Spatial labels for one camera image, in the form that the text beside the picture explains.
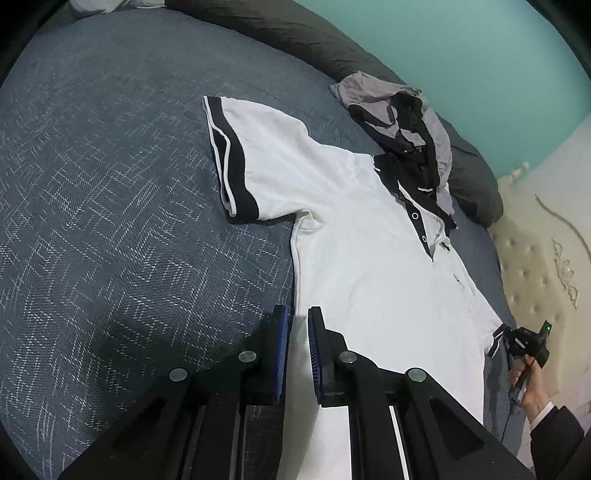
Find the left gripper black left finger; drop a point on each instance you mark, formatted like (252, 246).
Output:
(193, 425)

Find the person's right hand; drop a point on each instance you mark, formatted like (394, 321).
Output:
(535, 400)

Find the dark sleeve right forearm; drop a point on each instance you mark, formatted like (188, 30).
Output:
(560, 448)

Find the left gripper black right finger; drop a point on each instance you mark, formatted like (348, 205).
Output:
(380, 424)

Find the dark grey long pillow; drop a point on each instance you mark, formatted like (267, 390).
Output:
(295, 30)

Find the blue patterned bed cover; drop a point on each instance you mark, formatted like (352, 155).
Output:
(119, 261)

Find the white polo shirt black trim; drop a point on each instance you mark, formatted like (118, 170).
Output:
(369, 252)

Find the grey black jacket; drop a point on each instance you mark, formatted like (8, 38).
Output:
(417, 159)

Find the cream tufted headboard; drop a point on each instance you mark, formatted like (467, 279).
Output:
(543, 243)

